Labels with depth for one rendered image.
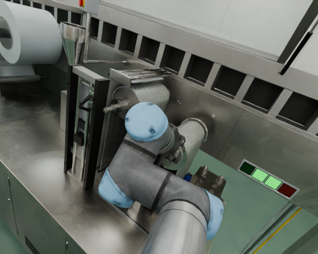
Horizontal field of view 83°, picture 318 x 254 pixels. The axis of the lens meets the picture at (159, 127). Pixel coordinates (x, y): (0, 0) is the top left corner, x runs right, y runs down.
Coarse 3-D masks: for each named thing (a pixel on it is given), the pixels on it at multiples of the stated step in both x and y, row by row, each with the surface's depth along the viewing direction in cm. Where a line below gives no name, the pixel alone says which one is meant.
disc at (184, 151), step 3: (183, 147) 64; (183, 150) 65; (186, 150) 64; (183, 153) 65; (186, 153) 64; (183, 156) 65; (186, 156) 65; (183, 159) 66; (186, 159) 65; (183, 162) 66; (162, 165) 72; (165, 165) 71; (180, 165) 67; (183, 165) 66; (168, 168) 71; (171, 168) 70; (174, 168) 69; (177, 168) 68
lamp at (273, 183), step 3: (270, 177) 83; (273, 177) 82; (267, 180) 84; (270, 180) 83; (273, 180) 82; (276, 180) 82; (267, 183) 84; (270, 183) 83; (273, 183) 83; (276, 183) 82; (279, 183) 81; (273, 186) 83; (276, 186) 82
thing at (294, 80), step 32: (64, 0) 119; (96, 32) 122; (128, 32) 108; (160, 32) 91; (160, 64) 97; (192, 64) 94; (224, 64) 80; (256, 64) 74; (224, 96) 84; (256, 96) 84; (288, 96) 72
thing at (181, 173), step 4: (196, 152) 88; (192, 156) 82; (188, 160) 77; (192, 160) 90; (188, 164) 84; (184, 168) 79; (188, 168) 92; (180, 172) 75; (184, 172) 86; (180, 176) 81
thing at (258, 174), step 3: (255, 171) 85; (258, 171) 85; (261, 171) 84; (255, 174) 86; (258, 174) 85; (261, 174) 84; (264, 174) 84; (267, 174) 83; (255, 177) 86; (258, 177) 85; (261, 177) 85; (264, 177) 84; (261, 180) 85
